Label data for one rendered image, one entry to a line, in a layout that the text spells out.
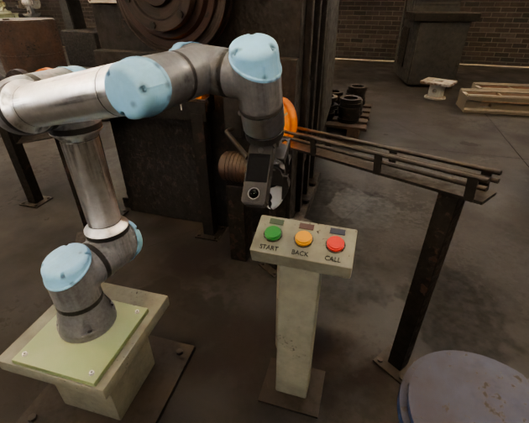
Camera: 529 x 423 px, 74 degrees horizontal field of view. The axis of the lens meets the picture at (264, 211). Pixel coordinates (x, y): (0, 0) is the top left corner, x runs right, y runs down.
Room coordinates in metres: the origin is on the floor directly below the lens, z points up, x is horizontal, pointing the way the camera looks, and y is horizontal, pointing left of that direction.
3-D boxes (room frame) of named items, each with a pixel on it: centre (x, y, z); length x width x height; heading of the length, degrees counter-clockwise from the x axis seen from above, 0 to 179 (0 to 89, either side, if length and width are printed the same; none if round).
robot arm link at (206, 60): (0.61, 0.11, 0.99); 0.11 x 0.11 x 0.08; 64
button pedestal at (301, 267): (0.67, -0.09, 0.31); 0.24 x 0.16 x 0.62; 74
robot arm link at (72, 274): (0.68, 0.49, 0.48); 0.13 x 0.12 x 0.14; 154
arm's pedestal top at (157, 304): (0.67, 0.49, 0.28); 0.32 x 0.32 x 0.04; 75
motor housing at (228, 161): (1.34, 0.07, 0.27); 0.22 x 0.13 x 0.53; 74
